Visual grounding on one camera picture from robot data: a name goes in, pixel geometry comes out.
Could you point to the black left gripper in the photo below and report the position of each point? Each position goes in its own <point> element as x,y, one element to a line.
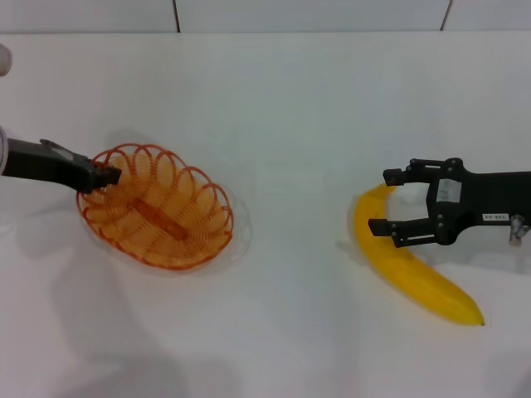
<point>45,170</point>

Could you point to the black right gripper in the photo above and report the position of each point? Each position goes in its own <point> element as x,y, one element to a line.
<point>493,197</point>

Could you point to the yellow banana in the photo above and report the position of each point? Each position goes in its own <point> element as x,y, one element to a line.
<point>410,273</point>

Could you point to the metal plug on right gripper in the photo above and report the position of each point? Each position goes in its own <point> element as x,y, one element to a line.
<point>516,230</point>

